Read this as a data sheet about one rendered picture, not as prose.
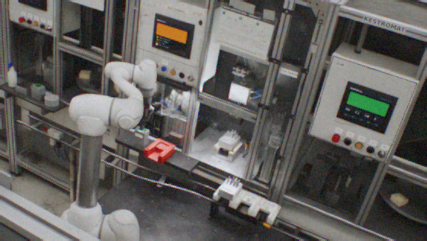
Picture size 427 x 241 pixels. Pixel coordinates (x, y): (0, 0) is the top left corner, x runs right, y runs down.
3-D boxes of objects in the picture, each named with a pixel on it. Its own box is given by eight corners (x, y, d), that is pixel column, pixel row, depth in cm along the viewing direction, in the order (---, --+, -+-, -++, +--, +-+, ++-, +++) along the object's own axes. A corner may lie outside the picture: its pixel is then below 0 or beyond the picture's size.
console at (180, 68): (132, 67, 268) (139, -9, 246) (157, 54, 291) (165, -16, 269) (193, 89, 255) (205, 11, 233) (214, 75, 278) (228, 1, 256)
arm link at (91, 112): (98, 252, 217) (54, 245, 216) (105, 235, 233) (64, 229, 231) (113, 102, 195) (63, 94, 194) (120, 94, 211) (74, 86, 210)
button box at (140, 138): (132, 145, 278) (133, 129, 273) (139, 139, 285) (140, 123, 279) (142, 149, 276) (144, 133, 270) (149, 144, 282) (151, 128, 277)
